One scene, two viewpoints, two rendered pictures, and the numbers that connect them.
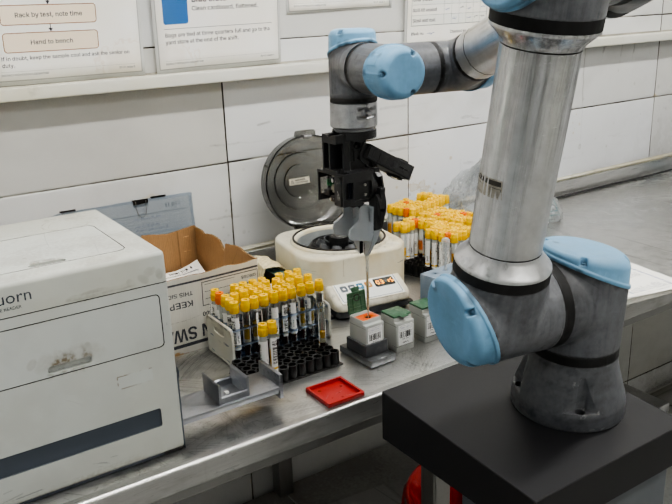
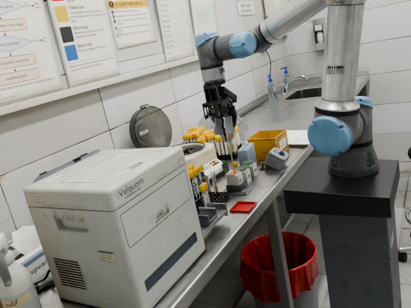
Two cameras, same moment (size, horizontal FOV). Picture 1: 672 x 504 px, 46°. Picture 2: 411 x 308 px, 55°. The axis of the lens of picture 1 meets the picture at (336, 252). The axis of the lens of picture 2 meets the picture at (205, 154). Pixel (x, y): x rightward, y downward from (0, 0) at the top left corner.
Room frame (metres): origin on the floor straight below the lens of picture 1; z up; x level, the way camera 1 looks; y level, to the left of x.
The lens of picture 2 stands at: (0.08, 0.57, 1.41)
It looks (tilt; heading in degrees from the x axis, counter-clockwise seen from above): 16 degrees down; 336
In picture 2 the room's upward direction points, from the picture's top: 12 degrees counter-clockwise
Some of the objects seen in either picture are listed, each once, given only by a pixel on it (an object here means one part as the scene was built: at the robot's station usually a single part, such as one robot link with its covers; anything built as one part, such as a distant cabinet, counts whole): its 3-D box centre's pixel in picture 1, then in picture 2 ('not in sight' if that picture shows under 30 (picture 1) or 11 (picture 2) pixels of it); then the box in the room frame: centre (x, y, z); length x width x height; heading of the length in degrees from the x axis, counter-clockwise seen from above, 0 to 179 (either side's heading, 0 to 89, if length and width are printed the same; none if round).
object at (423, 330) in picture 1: (424, 320); (249, 170); (1.33, -0.16, 0.91); 0.05 x 0.04 x 0.07; 34
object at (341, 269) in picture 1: (343, 264); (188, 162); (1.58, -0.01, 0.94); 0.30 x 0.24 x 0.12; 25
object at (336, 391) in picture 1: (334, 391); (243, 206); (1.13, 0.01, 0.88); 0.07 x 0.07 x 0.01; 34
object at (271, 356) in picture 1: (284, 339); (205, 193); (1.22, 0.09, 0.93); 0.17 x 0.09 x 0.11; 124
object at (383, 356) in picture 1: (367, 347); (236, 187); (1.26, -0.05, 0.89); 0.09 x 0.05 x 0.04; 36
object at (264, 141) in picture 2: not in sight; (268, 145); (1.49, -0.37, 0.93); 0.13 x 0.13 x 0.10; 31
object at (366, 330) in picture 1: (366, 332); (235, 180); (1.26, -0.05, 0.92); 0.05 x 0.04 x 0.06; 36
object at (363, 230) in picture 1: (362, 232); (228, 129); (1.23, -0.04, 1.11); 0.06 x 0.03 x 0.09; 126
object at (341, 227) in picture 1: (347, 227); (218, 130); (1.26, -0.02, 1.11); 0.06 x 0.03 x 0.09; 126
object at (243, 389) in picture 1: (212, 394); (201, 222); (1.05, 0.19, 0.92); 0.21 x 0.07 x 0.05; 124
